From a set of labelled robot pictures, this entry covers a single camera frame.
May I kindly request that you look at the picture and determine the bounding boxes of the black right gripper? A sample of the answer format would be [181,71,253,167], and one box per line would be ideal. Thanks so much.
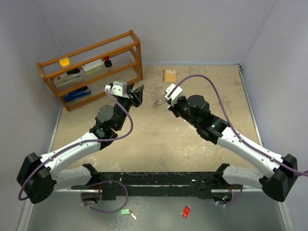
[167,96,200,128]

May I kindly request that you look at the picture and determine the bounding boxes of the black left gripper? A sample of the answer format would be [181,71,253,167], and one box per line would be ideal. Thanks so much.
[114,83,143,130]

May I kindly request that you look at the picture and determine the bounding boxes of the large metal keyring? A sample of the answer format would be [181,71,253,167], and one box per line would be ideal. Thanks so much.
[154,100,167,106]

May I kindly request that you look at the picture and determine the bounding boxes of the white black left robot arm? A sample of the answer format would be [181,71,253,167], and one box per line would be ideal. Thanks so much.
[16,81,144,204]

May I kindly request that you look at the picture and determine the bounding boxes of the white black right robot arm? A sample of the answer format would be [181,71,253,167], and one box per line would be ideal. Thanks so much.
[164,93,298,202]

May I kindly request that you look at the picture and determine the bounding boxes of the tan spiral notebook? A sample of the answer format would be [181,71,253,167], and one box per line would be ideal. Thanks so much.
[163,69,177,83]

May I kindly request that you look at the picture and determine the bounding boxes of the red black stamp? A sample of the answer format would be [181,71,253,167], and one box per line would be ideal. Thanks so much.
[103,56,112,68]

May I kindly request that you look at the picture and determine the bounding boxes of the white cardboard box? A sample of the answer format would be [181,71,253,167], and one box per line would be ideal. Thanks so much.
[82,59,105,75]

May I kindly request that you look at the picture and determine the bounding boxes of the blue stapler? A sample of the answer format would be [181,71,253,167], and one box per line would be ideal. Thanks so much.
[64,86,91,102]

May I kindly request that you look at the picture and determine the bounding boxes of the wooden shelf rack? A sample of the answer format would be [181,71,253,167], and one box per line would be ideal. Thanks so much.
[37,30,143,111]

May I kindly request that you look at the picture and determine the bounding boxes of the white black stapler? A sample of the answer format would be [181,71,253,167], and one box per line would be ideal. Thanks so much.
[53,68,85,88]

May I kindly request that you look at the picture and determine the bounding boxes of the yellow lidded jar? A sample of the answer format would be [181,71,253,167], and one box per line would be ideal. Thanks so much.
[59,57,71,69]

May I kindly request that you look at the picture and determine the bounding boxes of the red key tag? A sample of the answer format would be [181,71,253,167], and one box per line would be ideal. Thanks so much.
[180,205,191,218]

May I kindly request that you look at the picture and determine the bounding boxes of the green key tag with key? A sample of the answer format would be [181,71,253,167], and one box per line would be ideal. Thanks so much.
[119,208,137,220]

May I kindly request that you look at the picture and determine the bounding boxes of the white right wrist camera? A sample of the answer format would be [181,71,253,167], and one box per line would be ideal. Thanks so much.
[164,83,184,106]

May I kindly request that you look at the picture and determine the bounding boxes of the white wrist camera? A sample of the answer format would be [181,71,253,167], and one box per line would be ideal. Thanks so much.
[105,80,128,98]
[164,83,184,106]

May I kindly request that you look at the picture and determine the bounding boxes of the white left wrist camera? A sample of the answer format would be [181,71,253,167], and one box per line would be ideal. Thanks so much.
[105,80,128,98]

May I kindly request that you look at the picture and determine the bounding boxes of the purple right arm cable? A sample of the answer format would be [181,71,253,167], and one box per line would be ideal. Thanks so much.
[168,74,308,176]

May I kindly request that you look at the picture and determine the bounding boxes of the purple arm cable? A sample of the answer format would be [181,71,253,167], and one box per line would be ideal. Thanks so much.
[168,74,308,176]
[18,92,134,201]

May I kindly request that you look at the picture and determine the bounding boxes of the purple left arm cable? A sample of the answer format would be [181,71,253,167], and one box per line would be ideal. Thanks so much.
[18,92,134,201]

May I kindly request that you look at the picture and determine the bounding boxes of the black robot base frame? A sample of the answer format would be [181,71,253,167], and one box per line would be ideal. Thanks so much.
[72,164,241,204]

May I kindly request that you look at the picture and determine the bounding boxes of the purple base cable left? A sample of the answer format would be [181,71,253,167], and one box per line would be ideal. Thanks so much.
[80,179,129,213]

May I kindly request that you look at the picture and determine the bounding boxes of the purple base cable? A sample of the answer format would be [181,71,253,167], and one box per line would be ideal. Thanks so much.
[80,179,129,213]
[215,184,245,208]

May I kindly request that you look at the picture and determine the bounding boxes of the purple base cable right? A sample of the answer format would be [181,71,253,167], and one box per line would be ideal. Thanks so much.
[215,184,245,208]

